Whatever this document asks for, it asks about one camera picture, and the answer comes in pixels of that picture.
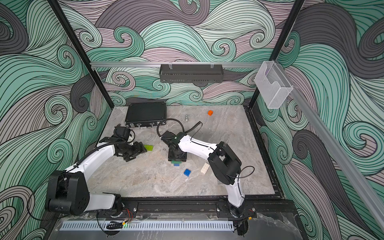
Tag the clear plastic wall bin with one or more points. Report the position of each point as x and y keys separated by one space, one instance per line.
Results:
x=273 y=84

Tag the white slotted cable duct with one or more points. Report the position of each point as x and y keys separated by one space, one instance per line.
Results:
x=149 y=226

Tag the white lego brick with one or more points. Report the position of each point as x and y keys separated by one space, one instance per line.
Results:
x=205 y=168

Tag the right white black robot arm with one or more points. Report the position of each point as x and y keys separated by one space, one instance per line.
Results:
x=223 y=161

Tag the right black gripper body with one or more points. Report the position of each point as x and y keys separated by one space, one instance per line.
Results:
x=173 y=156

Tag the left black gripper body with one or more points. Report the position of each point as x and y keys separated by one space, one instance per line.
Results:
x=133 y=150

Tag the black wall tray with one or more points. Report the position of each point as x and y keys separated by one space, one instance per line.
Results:
x=196 y=74

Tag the lime green long lego brick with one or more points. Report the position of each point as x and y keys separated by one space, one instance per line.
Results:
x=149 y=147

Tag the black hard case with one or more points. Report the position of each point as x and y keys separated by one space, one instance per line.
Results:
x=145 y=114

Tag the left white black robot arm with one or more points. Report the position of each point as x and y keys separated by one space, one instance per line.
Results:
x=68 y=191

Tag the aluminium wall rail right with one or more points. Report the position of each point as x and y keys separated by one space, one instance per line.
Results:
x=363 y=188

